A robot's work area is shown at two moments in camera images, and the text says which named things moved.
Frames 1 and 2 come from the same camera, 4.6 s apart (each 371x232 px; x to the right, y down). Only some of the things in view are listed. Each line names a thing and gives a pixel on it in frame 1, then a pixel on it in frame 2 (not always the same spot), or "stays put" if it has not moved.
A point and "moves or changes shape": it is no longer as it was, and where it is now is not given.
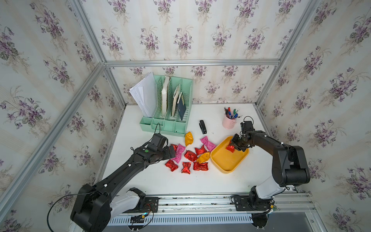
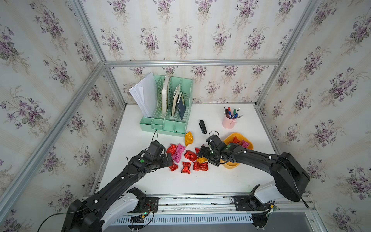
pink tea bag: [178, 152] stays put
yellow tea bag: [189, 138] stays put
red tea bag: [230, 148] moves or changes shape
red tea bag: [190, 155] stays put
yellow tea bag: [204, 157] stays put
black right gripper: [238, 147] -> [205, 149]
